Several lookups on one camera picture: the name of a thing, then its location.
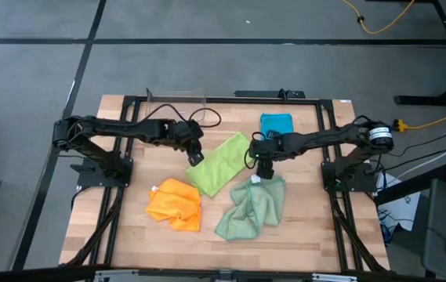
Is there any lime green microfiber towel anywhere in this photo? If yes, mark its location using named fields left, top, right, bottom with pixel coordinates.
left=185, top=131, right=255, bottom=199

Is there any teal blue microfiber towel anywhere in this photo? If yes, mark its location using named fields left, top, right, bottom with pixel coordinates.
left=259, top=112, right=295, bottom=138

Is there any sage green microfiber towel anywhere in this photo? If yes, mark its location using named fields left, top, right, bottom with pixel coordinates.
left=214, top=175, right=287, bottom=241

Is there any clear plastic bin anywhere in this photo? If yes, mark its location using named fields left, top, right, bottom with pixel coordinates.
left=145, top=88, right=207, bottom=122

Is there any orange microfiber towel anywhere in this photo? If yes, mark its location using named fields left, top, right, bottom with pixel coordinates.
left=145, top=178, right=203, bottom=233

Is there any black table beam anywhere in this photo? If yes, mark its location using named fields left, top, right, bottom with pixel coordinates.
left=375, top=164, right=446, bottom=205

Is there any white paper sheet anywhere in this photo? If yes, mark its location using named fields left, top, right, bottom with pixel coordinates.
left=377, top=172, right=422, bottom=232

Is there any black overhead rig beam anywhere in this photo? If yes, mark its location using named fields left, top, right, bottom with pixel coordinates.
left=0, top=265, right=446, bottom=282

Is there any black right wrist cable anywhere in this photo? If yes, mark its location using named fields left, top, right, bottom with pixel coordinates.
left=244, top=131, right=267, bottom=170

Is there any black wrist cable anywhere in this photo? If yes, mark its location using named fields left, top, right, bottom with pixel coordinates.
left=244, top=131, right=267, bottom=170
left=143, top=103, right=223, bottom=129

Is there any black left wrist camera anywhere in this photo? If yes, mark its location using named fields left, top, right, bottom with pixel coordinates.
left=175, top=120, right=205, bottom=138

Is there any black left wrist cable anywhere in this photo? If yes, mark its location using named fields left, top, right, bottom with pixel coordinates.
left=143, top=103, right=223, bottom=129

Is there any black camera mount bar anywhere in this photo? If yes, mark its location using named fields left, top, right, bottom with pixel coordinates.
left=234, top=89, right=306, bottom=99

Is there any black aluminium table frame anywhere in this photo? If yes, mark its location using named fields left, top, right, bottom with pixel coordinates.
left=65, top=95, right=390, bottom=274

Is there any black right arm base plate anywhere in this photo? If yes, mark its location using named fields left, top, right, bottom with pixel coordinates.
left=321, top=161, right=376, bottom=193

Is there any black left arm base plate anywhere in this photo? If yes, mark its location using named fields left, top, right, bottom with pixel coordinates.
left=69, top=156, right=133, bottom=188

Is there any yellow cable with plug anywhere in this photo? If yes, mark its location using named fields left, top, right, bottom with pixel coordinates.
left=393, top=114, right=446, bottom=133

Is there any silver metal bracket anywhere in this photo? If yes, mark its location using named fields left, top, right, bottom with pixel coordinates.
left=311, top=273, right=359, bottom=282

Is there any blue cable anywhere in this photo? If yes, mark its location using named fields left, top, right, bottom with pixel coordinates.
left=379, top=211, right=394, bottom=246

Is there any black power cable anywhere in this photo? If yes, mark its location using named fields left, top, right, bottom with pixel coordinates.
left=379, top=150, right=446, bottom=173
left=393, top=128, right=446, bottom=157

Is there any long yellow extension cable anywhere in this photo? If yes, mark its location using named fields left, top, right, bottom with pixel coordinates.
left=342, top=0, right=416, bottom=35

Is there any black desk leg frame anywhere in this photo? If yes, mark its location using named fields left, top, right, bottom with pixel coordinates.
left=393, top=0, right=446, bottom=107

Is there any white cable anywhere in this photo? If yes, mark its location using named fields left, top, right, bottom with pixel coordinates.
left=397, top=135, right=446, bottom=179

